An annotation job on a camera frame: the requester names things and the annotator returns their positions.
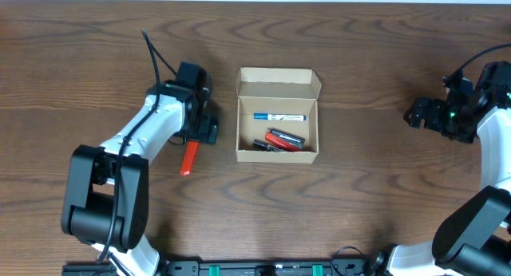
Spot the orange utility knife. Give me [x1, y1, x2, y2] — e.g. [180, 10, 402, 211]
[180, 141, 199, 176]

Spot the blue marker pen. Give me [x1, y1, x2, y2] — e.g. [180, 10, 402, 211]
[253, 113, 307, 121]

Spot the black marker pen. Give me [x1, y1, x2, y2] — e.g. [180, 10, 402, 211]
[252, 139, 284, 152]

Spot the cardboard box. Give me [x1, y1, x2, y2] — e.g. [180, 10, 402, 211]
[236, 67, 322, 164]

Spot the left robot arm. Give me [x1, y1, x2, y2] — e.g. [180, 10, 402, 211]
[61, 62, 218, 275]

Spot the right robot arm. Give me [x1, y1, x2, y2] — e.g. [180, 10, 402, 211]
[374, 61, 510, 276]

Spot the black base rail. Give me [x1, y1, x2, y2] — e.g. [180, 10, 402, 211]
[61, 258, 396, 276]

